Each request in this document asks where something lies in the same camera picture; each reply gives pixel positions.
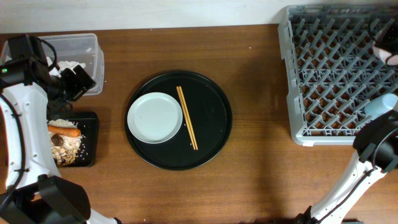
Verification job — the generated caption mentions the rice and food scraps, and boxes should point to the rice and food scraps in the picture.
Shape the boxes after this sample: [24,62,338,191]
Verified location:
[47,119,88,167]

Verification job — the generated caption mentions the clear plastic bin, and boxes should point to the clear plastic bin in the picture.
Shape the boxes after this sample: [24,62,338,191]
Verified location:
[1,34,104,96]

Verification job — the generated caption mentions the wooden chopstick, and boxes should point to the wooden chopstick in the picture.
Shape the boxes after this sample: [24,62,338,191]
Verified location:
[176,86,197,151]
[181,87,198,150]

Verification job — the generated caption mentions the white small bowl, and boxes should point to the white small bowl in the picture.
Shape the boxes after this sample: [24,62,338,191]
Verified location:
[373,47,397,66]

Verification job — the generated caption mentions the round black serving tray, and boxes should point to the round black serving tray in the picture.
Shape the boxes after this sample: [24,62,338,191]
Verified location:
[124,70,233,170]

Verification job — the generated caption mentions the brown mushroom piece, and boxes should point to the brown mushroom piece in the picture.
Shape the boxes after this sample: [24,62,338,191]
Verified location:
[50,134,64,146]

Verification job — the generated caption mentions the white tissue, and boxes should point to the white tissue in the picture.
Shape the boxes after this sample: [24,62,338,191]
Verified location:
[49,60,86,77]

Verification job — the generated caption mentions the orange carrot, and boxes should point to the orange carrot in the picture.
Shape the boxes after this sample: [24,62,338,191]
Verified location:
[48,126,81,138]

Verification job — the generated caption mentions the light blue cup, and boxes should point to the light blue cup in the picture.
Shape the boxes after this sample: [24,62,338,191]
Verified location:
[364,93,397,119]

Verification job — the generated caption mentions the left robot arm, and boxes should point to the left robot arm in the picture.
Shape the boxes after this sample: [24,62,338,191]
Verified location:
[1,34,120,223]

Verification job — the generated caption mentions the pale grey plate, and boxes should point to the pale grey plate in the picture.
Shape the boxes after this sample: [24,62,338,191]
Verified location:
[126,92,183,144]

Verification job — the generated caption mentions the black rectangular tray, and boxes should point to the black rectangular tray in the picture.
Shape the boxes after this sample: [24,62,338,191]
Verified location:
[52,112,99,167]

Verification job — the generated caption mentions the grey dishwasher rack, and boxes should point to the grey dishwasher rack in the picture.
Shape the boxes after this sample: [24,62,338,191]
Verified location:
[278,4,397,146]

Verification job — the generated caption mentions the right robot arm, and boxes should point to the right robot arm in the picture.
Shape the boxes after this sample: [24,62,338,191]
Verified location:
[285,15,397,223]

